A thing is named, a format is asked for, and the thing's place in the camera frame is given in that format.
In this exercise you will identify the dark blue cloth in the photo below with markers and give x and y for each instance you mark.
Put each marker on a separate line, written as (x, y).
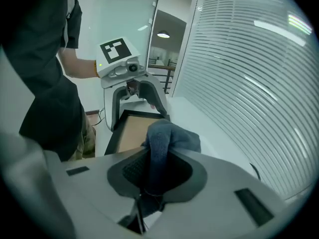
(162, 138)

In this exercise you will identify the black metal railing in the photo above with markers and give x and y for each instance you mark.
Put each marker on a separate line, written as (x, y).
(162, 67)

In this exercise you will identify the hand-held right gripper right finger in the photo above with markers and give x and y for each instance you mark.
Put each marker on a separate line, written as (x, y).
(224, 203)

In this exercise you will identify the person's black t-shirt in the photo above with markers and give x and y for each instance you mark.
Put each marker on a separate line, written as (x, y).
(45, 71)

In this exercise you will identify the person's left forearm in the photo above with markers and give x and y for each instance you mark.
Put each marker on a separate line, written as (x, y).
(77, 67)

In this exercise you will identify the black pendant lamp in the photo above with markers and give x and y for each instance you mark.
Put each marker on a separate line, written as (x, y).
(163, 34)

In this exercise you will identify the frosted glass door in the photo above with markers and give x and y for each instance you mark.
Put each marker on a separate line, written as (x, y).
(112, 14)

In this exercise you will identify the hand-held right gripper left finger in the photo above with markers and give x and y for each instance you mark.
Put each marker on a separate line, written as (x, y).
(99, 183)

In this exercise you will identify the white table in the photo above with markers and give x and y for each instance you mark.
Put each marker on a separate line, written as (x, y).
(183, 103)

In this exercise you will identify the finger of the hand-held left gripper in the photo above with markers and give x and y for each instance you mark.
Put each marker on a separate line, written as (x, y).
(112, 106)
(155, 93)

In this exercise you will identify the wide window blind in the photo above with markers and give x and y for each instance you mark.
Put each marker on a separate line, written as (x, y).
(236, 71)

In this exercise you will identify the person's olive trousers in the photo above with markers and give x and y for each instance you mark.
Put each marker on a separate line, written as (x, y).
(87, 138)

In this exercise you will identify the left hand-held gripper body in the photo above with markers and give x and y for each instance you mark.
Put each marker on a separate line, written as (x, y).
(117, 58)

